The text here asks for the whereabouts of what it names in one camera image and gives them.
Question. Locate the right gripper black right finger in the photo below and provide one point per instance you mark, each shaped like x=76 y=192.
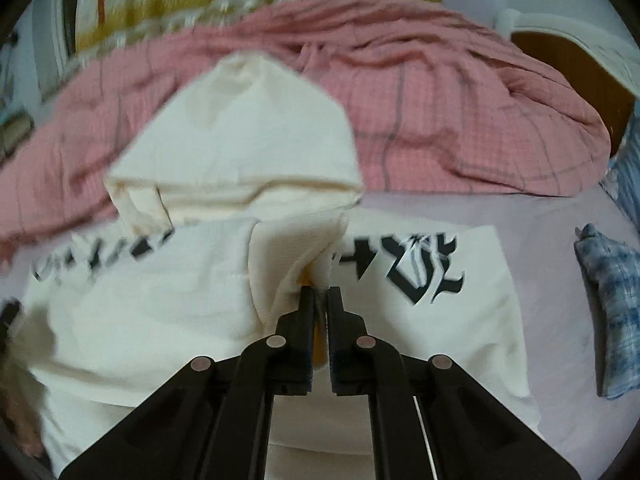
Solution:
x=430 y=419

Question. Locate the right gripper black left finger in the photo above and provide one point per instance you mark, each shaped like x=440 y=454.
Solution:
x=211 y=420

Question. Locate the cream white printed hoodie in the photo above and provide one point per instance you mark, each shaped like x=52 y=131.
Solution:
x=244 y=187

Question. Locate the blue white plaid garment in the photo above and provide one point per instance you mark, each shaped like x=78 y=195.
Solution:
x=613 y=267

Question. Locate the light blue pillow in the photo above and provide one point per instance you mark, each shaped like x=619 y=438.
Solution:
x=622 y=180

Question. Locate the pink plaid quilt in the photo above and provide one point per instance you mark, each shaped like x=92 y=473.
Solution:
x=438 y=103

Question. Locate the white and brown headboard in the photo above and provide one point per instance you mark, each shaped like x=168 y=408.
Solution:
x=601 y=67

